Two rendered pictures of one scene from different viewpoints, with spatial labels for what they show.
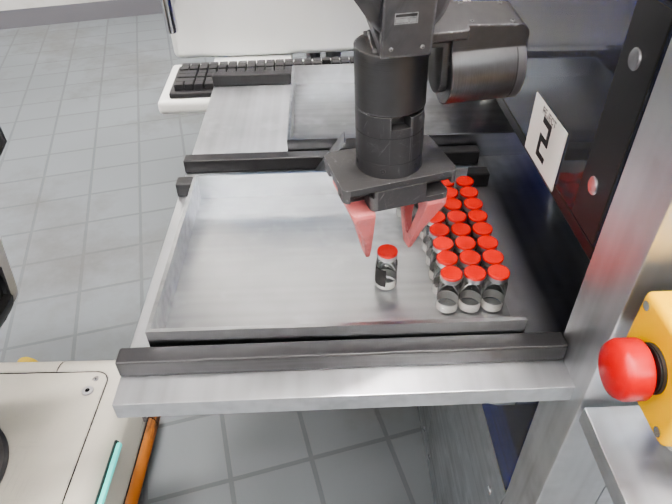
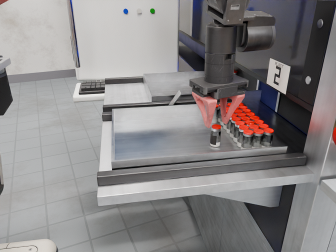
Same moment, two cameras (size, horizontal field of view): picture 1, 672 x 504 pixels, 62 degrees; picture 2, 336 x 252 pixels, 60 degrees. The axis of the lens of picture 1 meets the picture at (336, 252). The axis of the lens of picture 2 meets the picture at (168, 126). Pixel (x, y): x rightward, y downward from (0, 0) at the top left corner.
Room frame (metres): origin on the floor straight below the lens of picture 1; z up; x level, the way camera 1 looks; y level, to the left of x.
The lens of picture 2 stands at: (-0.12, 0.14, 1.19)
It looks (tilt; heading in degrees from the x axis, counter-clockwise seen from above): 25 degrees down; 351
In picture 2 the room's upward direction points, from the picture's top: straight up
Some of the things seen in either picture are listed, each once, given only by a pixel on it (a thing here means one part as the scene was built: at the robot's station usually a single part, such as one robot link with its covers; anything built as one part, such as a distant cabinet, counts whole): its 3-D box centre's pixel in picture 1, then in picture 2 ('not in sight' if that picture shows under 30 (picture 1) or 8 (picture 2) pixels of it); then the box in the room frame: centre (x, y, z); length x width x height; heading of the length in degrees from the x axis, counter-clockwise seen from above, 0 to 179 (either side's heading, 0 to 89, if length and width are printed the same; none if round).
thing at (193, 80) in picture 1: (270, 75); (126, 84); (1.14, 0.13, 0.82); 0.40 x 0.14 x 0.02; 93
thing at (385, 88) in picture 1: (398, 72); (223, 38); (0.42, -0.05, 1.11); 0.07 x 0.06 x 0.07; 97
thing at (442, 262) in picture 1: (435, 239); (233, 125); (0.47, -0.11, 0.90); 0.18 x 0.02 x 0.05; 1
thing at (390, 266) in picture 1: (386, 268); (215, 136); (0.42, -0.05, 0.90); 0.02 x 0.02 x 0.04
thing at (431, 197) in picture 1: (395, 208); (220, 103); (0.43, -0.06, 0.98); 0.07 x 0.07 x 0.09; 15
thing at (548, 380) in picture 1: (362, 181); (188, 113); (0.64, -0.04, 0.87); 0.70 x 0.48 x 0.02; 1
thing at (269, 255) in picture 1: (333, 247); (187, 132); (0.47, 0.00, 0.90); 0.34 x 0.26 x 0.04; 91
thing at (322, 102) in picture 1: (399, 105); (196, 86); (0.81, -0.10, 0.90); 0.34 x 0.26 x 0.04; 91
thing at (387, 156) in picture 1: (389, 142); (219, 70); (0.42, -0.05, 1.05); 0.10 x 0.07 x 0.07; 105
